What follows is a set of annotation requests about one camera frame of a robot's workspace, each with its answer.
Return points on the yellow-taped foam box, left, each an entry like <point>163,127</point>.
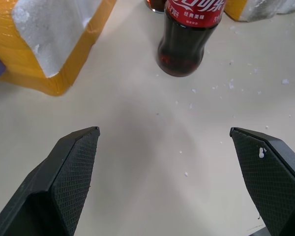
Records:
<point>44,41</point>

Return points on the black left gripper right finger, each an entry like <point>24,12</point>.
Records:
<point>268,177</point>

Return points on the red-label cola bottle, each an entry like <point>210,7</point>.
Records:
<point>184,39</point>
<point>156,5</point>

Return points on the yellow-taped white foam box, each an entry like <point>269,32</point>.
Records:
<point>260,7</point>

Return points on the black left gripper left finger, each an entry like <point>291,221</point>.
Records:
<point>71,179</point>

